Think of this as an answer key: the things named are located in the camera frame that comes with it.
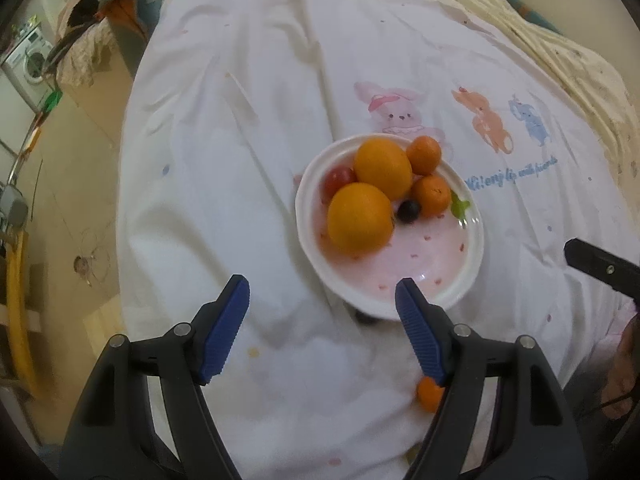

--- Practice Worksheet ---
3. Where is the white washing machine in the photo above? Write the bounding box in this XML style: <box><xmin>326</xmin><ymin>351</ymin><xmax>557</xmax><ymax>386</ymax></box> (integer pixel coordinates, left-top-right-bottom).
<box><xmin>0</xmin><ymin>27</ymin><xmax>57</xmax><ymax>112</ymax></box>

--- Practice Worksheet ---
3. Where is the pink strawberry-print plate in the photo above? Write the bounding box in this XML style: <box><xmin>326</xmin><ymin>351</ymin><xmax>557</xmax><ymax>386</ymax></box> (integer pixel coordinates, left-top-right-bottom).
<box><xmin>295</xmin><ymin>132</ymin><xmax>486</xmax><ymax>321</ymax></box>

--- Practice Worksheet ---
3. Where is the person's right hand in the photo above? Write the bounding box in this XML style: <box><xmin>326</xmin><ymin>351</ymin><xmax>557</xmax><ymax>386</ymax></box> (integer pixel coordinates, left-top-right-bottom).
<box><xmin>602</xmin><ymin>329</ymin><xmax>640</xmax><ymax>418</ymax></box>

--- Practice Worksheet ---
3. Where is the large orange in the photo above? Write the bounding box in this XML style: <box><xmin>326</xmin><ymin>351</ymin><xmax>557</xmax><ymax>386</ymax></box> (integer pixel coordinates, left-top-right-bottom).
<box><xmin>327</xmin><ymin>182</ymin><xmax>395</xmax><ymax>255</ymax></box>
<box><xmin>354</xmin><ymin>137</ymin><xmax>414</xmax><ymax>201</ymax></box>

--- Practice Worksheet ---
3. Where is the grey long-handled dustpan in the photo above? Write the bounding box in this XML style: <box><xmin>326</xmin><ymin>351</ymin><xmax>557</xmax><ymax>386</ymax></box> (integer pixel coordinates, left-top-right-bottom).
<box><xmin>0</xmin><ymin>105</ymin><xmax>51</xmax><ymax>230</ymax></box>

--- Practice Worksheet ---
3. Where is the blue pillow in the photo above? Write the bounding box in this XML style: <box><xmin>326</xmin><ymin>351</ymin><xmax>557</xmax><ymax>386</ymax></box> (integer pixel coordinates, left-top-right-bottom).
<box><xmin>470</xmin><ymin>0</ymin><xmax>563</xmax><ymax>36</ymax></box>

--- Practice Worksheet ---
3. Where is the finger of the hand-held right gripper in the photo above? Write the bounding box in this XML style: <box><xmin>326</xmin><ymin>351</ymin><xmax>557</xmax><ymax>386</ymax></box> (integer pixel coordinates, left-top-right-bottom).
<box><xmin>564</xmin><ymin>238</ymin><xmax>640</xmax><ymax>311</ymax></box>

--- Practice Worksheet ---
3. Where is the floral cloth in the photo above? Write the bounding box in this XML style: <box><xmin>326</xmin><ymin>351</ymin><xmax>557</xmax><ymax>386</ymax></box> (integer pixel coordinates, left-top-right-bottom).
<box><xmin>54</xmin><ymin>24</ymin><xmax>120</xmax><ymax>87</ymax></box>

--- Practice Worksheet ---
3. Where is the yellow wooden frame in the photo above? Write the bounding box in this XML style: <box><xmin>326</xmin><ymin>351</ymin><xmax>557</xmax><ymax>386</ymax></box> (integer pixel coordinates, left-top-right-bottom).
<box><xmin>4</xmin><ymin>230</ymin><xmax>45</xmax><ymax>400</ymax></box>

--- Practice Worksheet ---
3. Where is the small tangerine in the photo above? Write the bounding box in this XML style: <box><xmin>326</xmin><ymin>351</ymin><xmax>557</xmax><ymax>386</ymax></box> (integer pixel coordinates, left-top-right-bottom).
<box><xmin>406</xmin><ymin>136</ymin><xmax>443</xmax><ymax>176</ymax></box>
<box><xmin>417</xmin><ymin>376</ymin><xmax>445</xmax><ymax>413</ymax></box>
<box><xmin>411</xmin><ymin>175</ymin><xmax>452</xmax><ymax>218</ymax></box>

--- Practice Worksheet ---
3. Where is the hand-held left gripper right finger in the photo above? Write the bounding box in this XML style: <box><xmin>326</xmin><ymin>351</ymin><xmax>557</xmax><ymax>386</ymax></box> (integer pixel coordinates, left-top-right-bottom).
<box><xmin>395</xmin><ymin>277</ymin><xmax>588</xmax><ymax>480</ymax></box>

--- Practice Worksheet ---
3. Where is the white animal-print bedsheet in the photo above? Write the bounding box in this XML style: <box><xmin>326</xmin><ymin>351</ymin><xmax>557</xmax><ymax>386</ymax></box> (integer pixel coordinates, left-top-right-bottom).
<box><xmin>115</xmin><ymin>0</ymin><xmax>640</xmax><ymax>480</ymax></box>

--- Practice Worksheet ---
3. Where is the grey-blue cushion with orange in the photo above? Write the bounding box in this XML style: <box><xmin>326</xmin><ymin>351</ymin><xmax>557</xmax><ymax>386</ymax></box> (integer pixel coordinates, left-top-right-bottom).
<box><xmin>97</xmin><ymin>0</ymin><xmax>167</xmax><ymax>37</ymax></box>

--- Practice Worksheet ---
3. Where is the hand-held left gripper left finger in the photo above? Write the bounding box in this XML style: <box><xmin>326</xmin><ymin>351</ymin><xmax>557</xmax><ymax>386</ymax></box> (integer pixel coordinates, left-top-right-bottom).
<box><xmin>59</xmin><ymin>274</ymin><xmax>251</xmax><ymax>480</ymax></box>

